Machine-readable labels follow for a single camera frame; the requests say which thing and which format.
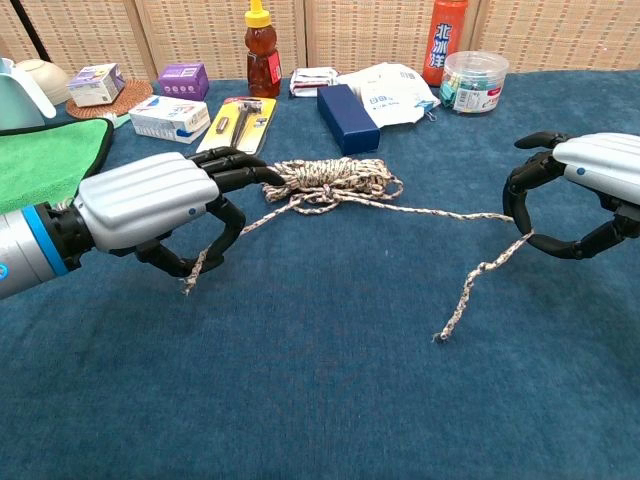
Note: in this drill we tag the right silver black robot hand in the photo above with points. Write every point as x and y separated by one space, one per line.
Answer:
605 160

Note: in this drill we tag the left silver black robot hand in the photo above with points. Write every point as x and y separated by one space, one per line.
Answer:
145 200

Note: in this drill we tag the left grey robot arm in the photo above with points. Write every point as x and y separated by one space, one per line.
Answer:
25 245

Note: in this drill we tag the white blue red box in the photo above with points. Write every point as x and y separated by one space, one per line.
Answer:
167 117

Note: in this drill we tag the round woven coaster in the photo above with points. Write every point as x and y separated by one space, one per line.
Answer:
132 95

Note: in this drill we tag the green microfibre cloth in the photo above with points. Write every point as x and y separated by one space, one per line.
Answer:
40 160

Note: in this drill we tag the razor in yellow pack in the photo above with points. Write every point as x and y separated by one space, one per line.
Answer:
240 125

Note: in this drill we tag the purple box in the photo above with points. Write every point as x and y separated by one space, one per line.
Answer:
182 82

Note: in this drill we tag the small white purple carton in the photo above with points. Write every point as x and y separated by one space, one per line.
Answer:
95 85

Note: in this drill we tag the clear tub of clips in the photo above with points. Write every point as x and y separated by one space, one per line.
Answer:
475 82

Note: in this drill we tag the beige bowl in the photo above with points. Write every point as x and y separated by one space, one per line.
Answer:
50 80

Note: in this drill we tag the pale teal measuring cup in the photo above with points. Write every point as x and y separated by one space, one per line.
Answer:
17 105

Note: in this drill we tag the small binder clip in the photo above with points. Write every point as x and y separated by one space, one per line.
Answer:
430 116

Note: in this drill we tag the honey bear bottle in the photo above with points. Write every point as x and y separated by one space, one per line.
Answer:
262 60

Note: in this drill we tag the red drink can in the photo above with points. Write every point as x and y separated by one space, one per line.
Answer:
442 40

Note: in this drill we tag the black tripod stand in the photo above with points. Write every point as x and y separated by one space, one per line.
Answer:
30 30

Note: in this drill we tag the white printed plastic bag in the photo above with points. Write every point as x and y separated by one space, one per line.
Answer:
400 95

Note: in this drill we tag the navy blue box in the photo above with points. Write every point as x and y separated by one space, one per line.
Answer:
347 117

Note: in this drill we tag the blue table cover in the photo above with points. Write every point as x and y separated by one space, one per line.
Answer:
320 390

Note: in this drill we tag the bamboo folding screen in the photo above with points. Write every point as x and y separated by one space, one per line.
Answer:
350 30

